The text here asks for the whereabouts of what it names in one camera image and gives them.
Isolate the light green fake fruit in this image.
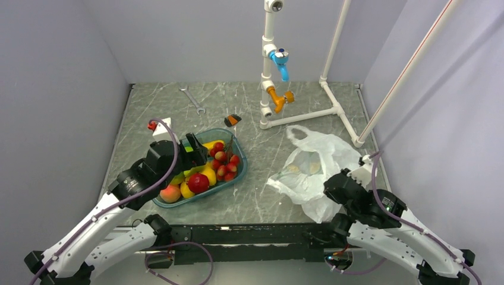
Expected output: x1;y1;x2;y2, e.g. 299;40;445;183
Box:
169;172;185;185

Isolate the red fake apple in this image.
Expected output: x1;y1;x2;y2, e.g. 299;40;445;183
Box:
187;173;210;194

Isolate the red fake cherry bunch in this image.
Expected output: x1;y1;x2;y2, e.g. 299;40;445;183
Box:
209;137;242;182

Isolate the white plastic bag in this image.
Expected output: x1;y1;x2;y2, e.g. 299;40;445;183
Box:
267;125;361;223

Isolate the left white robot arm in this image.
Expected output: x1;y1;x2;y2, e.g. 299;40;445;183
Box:
24;133;208;284

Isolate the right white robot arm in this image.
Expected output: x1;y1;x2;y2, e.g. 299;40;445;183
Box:
323;169;475;284

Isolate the yellow fake mango upper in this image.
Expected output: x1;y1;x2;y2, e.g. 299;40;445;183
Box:
203;140;225;151

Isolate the yellow fake mango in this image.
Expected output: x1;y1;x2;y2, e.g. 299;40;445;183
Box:
203;140;225;151
184;166;217;186
179;181;196;199

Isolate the yellow fake mango middle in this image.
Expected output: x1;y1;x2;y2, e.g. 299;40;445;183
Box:
184;166;217;186

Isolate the yellow fake mango lower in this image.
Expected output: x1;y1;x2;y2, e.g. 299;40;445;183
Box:
179;181;196;199

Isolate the fake peach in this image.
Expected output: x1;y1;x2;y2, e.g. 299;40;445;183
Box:
159;185;181;204

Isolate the teal plastic tub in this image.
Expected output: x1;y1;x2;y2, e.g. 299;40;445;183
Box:
151;128;248;209

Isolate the small orange black brush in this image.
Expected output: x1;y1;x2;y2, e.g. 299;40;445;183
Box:
224;114;241;128

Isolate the silver wrench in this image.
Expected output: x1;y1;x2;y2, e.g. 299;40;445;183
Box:
179;86;206;115

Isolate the orange tap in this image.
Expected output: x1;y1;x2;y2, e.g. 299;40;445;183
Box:
266;86;295;113

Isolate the blue tap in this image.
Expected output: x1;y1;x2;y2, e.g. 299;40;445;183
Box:
268;48;289;82

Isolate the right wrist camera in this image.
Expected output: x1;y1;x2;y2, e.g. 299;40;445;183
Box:
347;154;377;188

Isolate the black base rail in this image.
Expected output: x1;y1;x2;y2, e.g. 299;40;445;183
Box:
148;223;347;265

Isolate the white pvc pipe frame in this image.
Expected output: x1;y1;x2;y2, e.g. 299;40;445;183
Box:
259;0;461;149

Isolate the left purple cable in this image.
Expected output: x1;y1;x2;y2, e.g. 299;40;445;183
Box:
27;118;215;285

